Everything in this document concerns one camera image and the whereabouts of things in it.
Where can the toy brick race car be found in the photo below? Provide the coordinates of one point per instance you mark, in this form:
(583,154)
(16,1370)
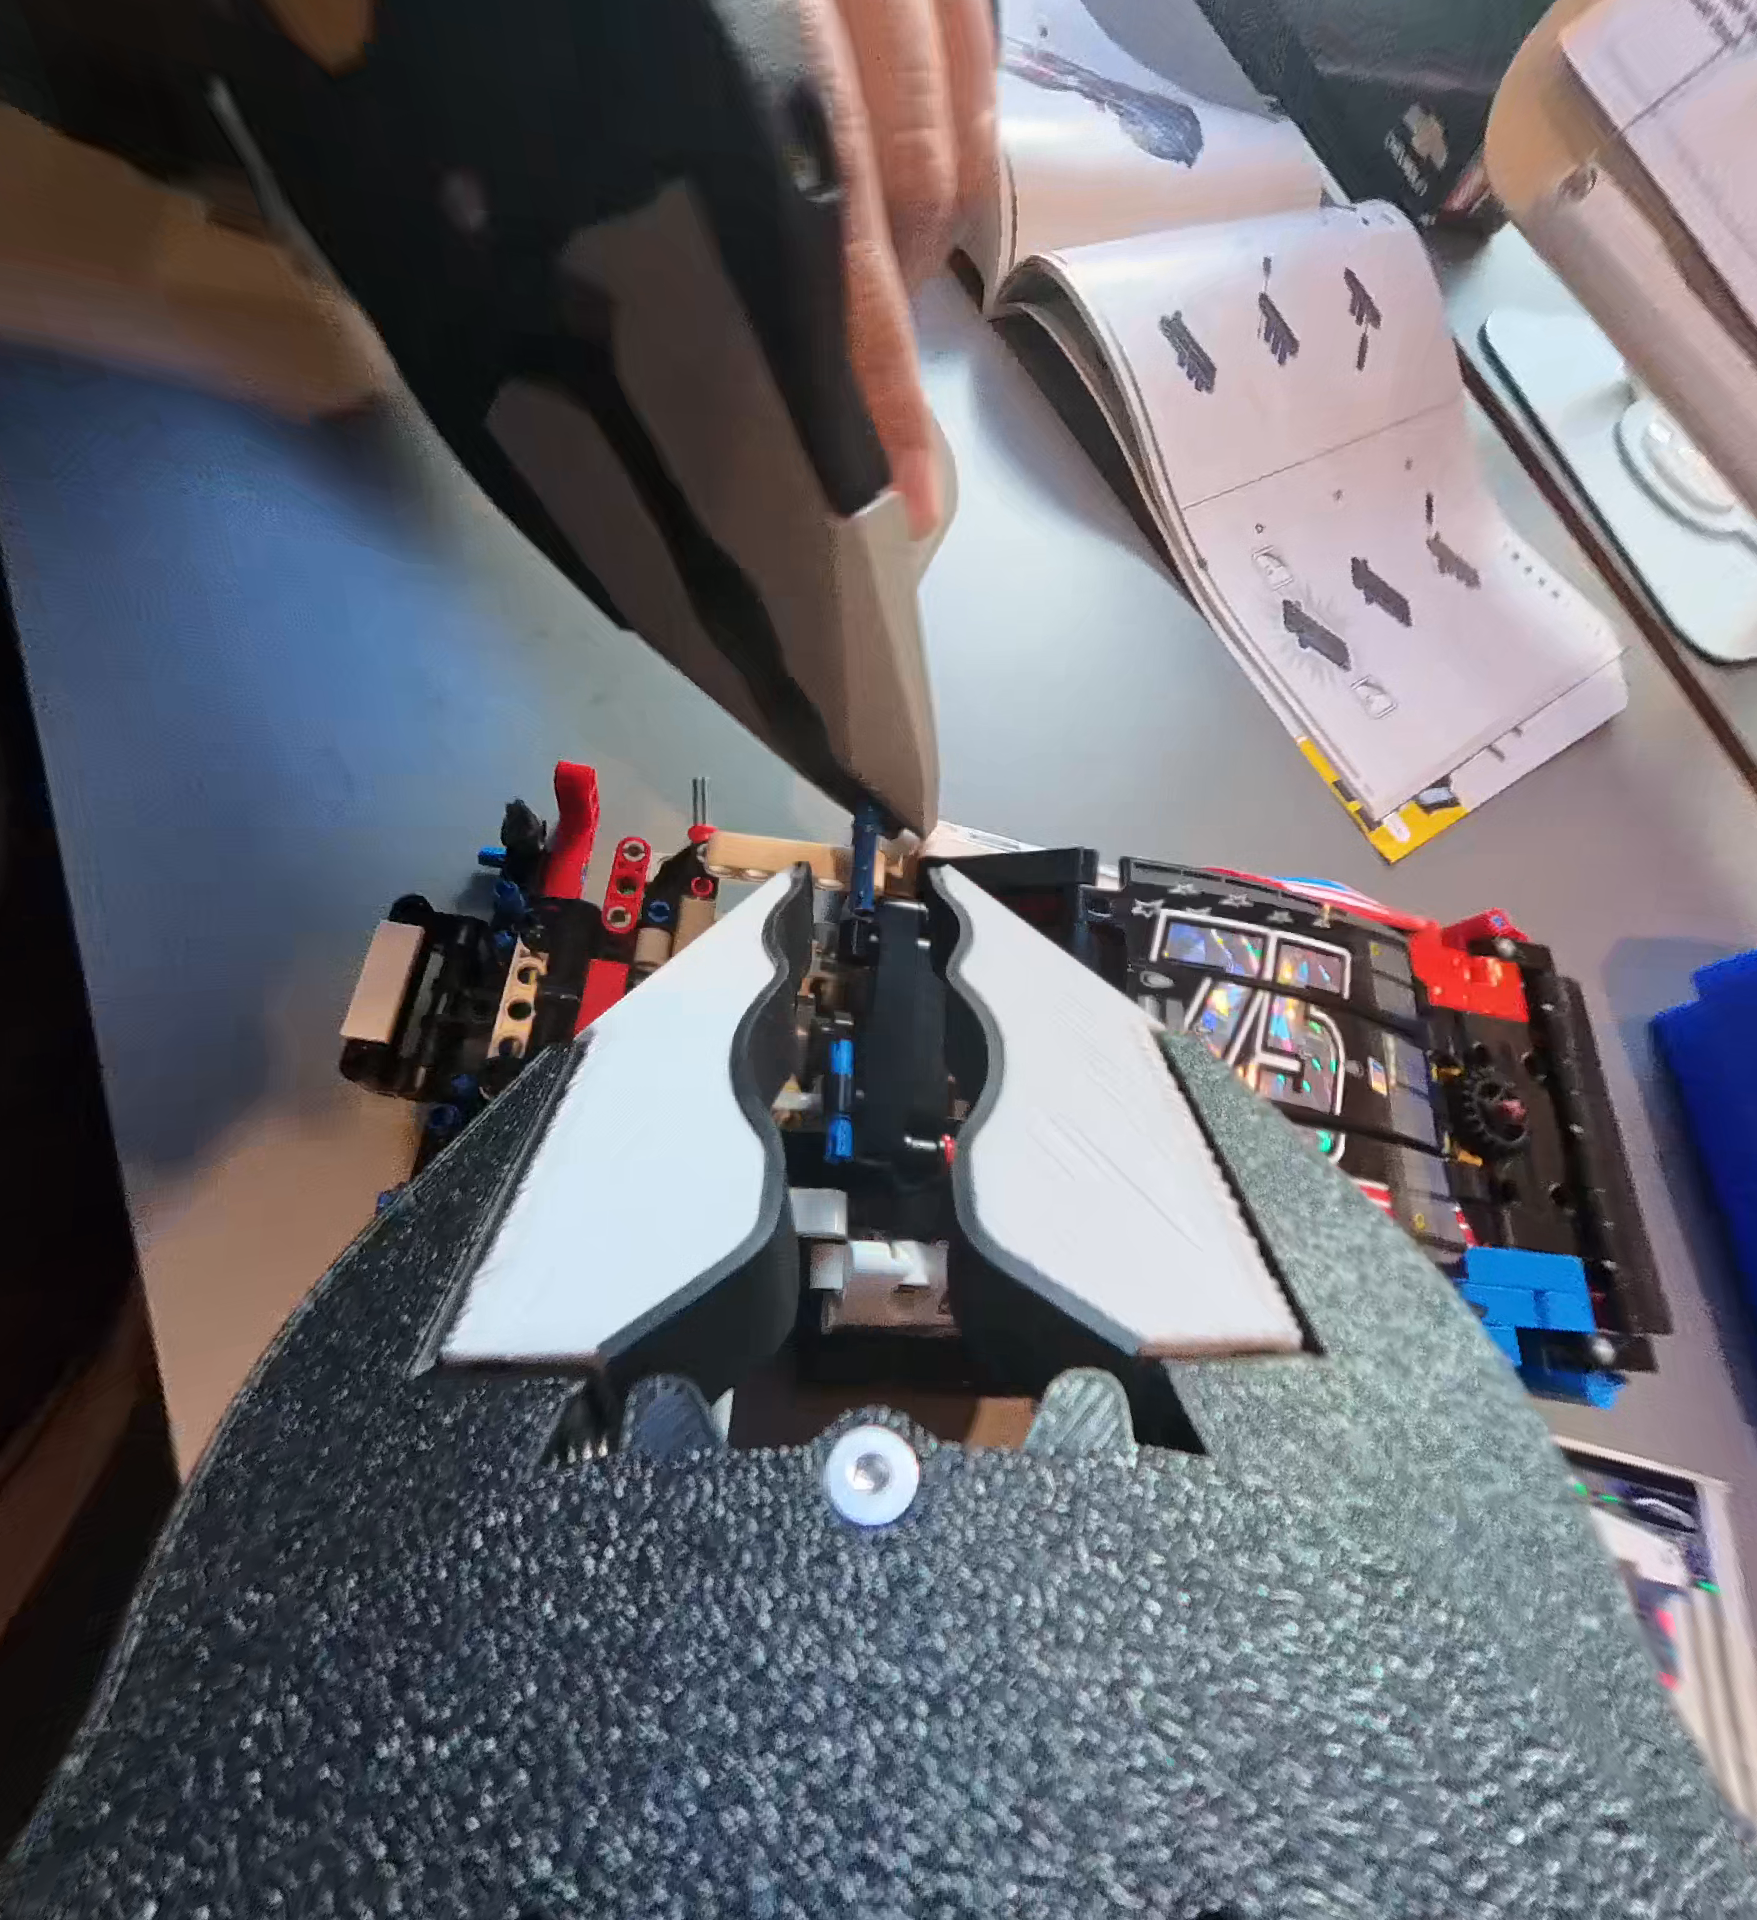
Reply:
(1342,1021)

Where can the race car set box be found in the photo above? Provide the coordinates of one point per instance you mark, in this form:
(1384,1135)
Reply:
(1384,110)

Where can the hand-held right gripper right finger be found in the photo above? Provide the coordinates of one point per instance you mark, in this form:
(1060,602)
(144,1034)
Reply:
(1115,1168)

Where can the grey desk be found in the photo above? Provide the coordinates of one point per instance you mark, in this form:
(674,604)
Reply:
(371,679)

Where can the open instruction booklet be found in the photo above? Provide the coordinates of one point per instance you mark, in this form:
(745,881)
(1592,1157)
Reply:
(1342,484)

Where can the blue connector pin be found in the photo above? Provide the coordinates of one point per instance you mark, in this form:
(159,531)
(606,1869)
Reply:
(867,857)

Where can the person's left hand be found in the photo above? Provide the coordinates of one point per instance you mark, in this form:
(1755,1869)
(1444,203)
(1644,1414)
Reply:
(915,227)

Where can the wooden clipboard with instruction sheet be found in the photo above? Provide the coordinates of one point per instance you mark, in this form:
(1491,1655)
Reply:
(1691,227)

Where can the holographic sticker sheet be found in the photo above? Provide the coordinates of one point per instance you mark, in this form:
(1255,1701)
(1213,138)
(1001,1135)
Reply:
(1660,1578)

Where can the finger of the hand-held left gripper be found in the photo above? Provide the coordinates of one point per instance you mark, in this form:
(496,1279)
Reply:
(592,496)
(889,658)

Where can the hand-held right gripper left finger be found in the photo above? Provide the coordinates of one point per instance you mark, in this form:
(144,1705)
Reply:
(642,1168)

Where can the silver stand base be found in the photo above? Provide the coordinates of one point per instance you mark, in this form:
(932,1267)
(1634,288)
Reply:
(1586,446)

